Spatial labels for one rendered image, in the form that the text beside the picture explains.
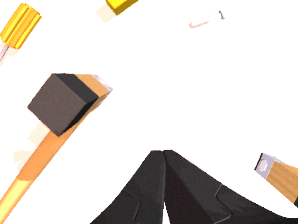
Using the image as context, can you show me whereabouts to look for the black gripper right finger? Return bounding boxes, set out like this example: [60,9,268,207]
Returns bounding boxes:
[162,149,298,224]

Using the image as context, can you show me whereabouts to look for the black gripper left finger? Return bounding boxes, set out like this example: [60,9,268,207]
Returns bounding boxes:
[89,149,165,224]

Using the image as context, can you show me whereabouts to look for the yellow rectangular bar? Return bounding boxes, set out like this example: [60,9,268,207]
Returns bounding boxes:
[106,0,137,15]

